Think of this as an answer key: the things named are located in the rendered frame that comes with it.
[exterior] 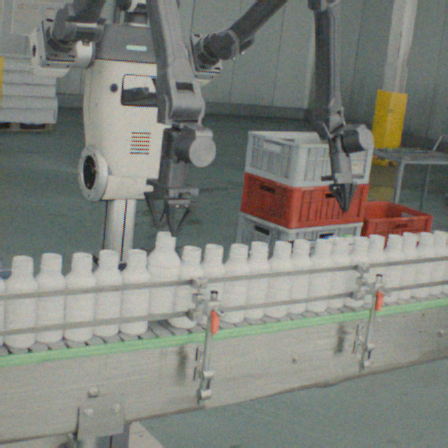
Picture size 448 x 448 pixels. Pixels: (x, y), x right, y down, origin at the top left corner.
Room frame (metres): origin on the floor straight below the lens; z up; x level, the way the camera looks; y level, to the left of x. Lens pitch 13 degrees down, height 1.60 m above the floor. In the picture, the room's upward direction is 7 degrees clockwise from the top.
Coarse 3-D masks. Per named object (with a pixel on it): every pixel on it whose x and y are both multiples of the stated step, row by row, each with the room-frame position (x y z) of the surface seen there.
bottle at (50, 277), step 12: (48, 264) 1.35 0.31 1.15; (60, 264) 1.37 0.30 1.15; (36, 276) 1.37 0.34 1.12; (48, 276) 1.35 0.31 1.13; (60, 276) 1.36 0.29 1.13; (48, 288) 1.34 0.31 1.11; (60, 288) 1.35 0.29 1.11; (36, 300) 1.35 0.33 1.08; (48, 300) 1.34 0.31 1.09; (60, 300) 1.36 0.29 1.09; (48, 312) 1.34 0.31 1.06; (60, 312) 1.36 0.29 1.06; (36, 324) 1.35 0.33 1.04; (48, 324) 1.34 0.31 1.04; (36, 336) 1.34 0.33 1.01; (48, 336) 1.34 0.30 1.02; (60, 336) 1.36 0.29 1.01
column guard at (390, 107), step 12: (384, 96) 11.58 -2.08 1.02; (396, 96) 11.51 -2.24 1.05; (384, 108) 11.56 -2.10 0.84; (396, 108) 11.53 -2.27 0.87; (384, 120) 11.53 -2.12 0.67; (396, 120) 11.55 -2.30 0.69; (372, 132) 11.70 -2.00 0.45; (384, 132) 11.50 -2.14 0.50; (396, 132) 11.57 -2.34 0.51; (384, 144) 11.47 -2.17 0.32; (396, 144) 11.60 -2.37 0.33; (372, 156) 11.63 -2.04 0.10
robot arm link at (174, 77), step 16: (160, 0) 1.56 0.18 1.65; (160, 16) 1.55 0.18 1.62; (176, 16) 1.57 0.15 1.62; (160, 32) 1.54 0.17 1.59; (176, 32) 1.55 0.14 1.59; (160, 48) 1.53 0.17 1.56; (176, 48) 1.53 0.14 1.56; (160, 64) 1.52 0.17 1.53; (176, 64) 1.51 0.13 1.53; (160, 80) 1.51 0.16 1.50; (176, 80) 1.49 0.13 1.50; (192, 80) 1.51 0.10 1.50; (176, 96) 1.47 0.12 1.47; (192, 96) 1.49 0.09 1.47; (176, 112) 1.47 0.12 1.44; (192, 112) 1.49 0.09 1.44
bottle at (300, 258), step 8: (296, 240) 1.72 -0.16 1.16; (304, 240) 1.73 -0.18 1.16; (296, 248) 1.70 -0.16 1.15; (304, 248) 1.69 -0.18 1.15; (296, 256) 1.70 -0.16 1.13; (304, 256) 1.70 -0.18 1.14; (296, 264) 1.68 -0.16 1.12; (304, 264) 1.68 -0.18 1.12; (296, 280) 1.68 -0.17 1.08; (304, 280) 1.69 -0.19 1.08; (296, 288) 1.68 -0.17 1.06; (304, 288) 1.69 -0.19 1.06; (296, 296) 1.68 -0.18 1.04; (304, 296) 1.69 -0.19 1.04; (288, 304) 1.69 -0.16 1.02; (296, 304) 1.68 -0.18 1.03; (304, 304) 1.69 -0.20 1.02; (288, 312) 1.69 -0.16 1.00; (296, 312) 1.68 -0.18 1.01
